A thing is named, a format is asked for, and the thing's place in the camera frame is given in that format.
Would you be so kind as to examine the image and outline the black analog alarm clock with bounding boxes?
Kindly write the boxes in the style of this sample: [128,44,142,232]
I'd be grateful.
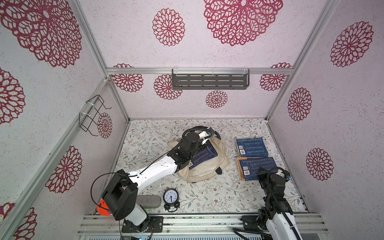
[163,189,180,213]

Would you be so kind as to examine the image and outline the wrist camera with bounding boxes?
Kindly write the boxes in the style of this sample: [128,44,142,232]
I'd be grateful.
[198,130,215,145]
[276,170,291,182]

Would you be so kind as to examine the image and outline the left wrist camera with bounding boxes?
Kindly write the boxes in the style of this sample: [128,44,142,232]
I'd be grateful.
[198,130,215,145]

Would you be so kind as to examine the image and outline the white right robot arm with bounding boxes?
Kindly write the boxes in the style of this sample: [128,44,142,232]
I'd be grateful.
[257,167,302,240]

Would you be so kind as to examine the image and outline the grey sponge block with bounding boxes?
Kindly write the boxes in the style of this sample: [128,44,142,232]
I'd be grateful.
[137,195,162,209]

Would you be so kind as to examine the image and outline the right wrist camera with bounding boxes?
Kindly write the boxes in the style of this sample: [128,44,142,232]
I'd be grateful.
[276,170,291,182]

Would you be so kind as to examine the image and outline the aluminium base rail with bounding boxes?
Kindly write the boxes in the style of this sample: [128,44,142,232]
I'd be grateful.
[76,213,329,237]

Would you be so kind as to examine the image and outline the beige canvas tote bag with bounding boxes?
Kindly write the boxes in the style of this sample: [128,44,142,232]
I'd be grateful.
[167,126,230,183]

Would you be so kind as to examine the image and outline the grey metal wall shelf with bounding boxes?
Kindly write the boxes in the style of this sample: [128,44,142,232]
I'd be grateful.
[171,69,250,90]

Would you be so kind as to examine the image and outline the orange spine book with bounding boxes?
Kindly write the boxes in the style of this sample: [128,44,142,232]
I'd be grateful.
[236,157,244,181]

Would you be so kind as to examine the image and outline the black wire wall rack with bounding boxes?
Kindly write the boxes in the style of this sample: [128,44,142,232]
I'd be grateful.
[78,95,113,139]

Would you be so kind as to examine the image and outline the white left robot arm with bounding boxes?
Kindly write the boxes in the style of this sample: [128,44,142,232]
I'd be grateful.
[97,128,215,232]

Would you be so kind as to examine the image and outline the blue books in bag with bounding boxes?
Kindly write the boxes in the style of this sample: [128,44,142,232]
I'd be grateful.
[189,141,218,170]

